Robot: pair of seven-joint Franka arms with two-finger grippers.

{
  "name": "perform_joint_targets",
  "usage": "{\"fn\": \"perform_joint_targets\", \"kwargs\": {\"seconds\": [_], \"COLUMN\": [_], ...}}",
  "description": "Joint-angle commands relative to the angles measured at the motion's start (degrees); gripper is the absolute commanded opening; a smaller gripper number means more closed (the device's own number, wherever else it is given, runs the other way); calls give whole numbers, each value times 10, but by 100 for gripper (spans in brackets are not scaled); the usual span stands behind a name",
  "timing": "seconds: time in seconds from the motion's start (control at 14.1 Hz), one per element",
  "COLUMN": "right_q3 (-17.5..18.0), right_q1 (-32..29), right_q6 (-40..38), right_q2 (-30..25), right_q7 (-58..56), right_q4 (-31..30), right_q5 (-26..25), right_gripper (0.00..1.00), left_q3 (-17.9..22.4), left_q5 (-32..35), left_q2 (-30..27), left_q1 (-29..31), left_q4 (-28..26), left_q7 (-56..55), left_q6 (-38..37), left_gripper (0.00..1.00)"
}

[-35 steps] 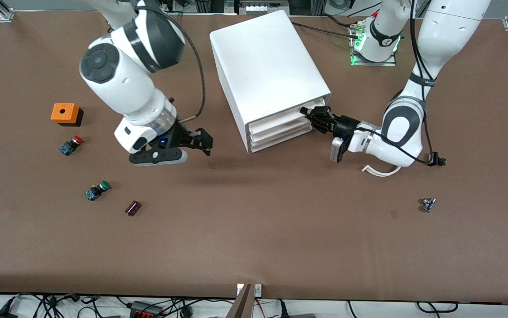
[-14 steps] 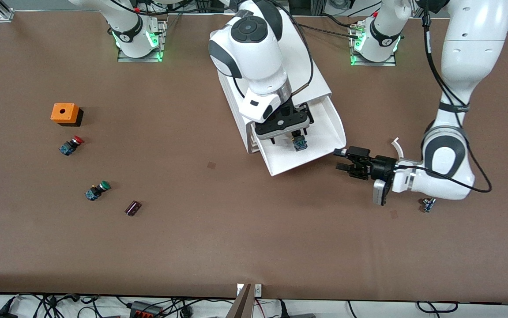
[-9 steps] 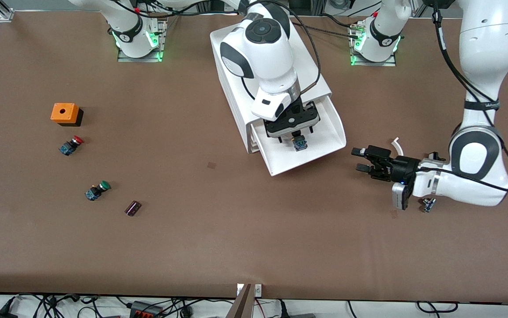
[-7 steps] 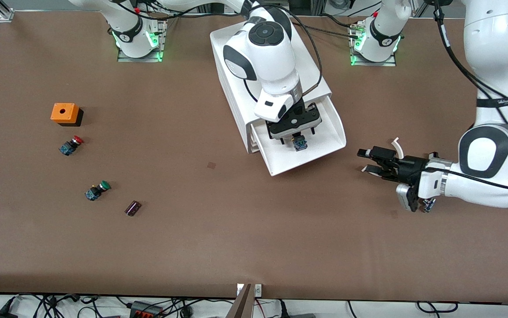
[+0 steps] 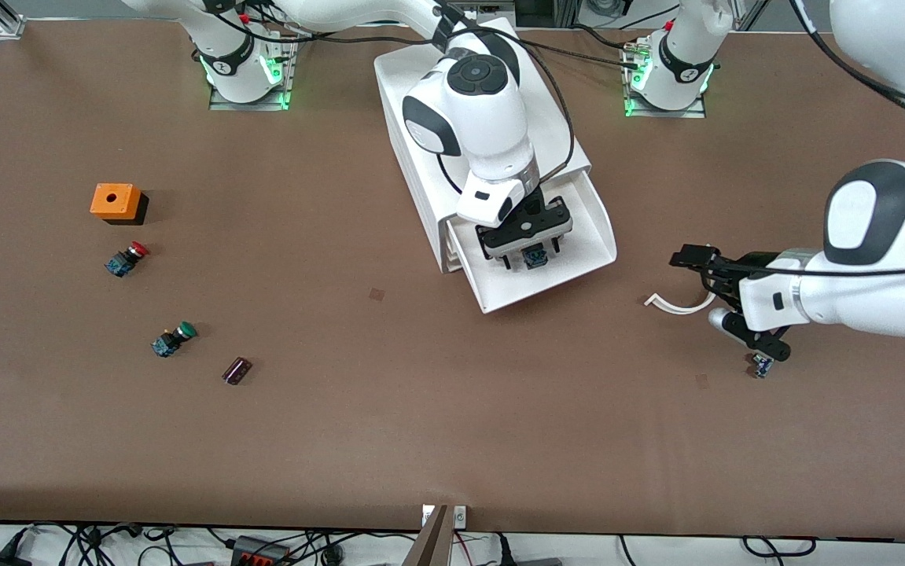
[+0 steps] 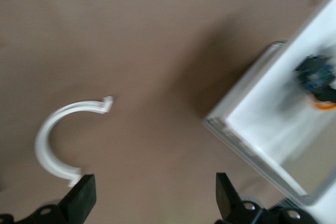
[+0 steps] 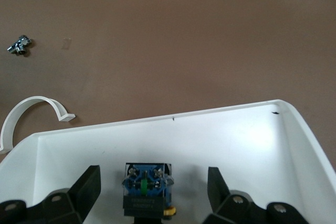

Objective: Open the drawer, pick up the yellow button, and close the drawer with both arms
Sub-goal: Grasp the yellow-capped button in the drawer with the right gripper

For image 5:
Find red push button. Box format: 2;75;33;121
104;241;151;278

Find black orange power strip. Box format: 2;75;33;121
230;535;292;566

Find white drawer cabinet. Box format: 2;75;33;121
373;17;592;274

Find black power cable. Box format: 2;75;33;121
527;35;643;70

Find aluminium frame profile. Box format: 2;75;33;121
0;0;27;38

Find orange box with hole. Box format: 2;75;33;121
90;183;149;226

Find brown wooden post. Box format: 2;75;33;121
401;504;453;566

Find white curved plastic bracket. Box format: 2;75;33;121
645;289;717;315

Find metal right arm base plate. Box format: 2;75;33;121
208;35;297;112

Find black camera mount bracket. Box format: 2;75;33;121
474;197;576;262
723;314;793;362

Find black right camera mount bracket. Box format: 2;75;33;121
474;197;576;262

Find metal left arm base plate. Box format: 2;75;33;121
624;39;708;119

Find green push button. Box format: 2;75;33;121
151;322;198;358

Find black left camera mount bracket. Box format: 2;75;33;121
723;314;793;362

